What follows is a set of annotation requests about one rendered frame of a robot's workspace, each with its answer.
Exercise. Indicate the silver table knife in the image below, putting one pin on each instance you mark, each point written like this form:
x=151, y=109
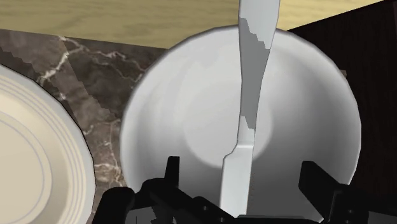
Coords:
x=252, y=77

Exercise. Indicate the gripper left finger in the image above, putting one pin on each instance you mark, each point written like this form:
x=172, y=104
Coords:
x=173, y=194

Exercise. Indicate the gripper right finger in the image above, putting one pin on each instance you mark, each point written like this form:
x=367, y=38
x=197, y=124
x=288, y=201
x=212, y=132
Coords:
x=328, y=189

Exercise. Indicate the white bowl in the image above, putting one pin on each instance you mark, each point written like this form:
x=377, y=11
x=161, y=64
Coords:
x=192, y=102

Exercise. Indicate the cream ridged plate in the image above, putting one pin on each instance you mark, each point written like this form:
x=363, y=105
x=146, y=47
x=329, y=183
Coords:
x=34, y=149

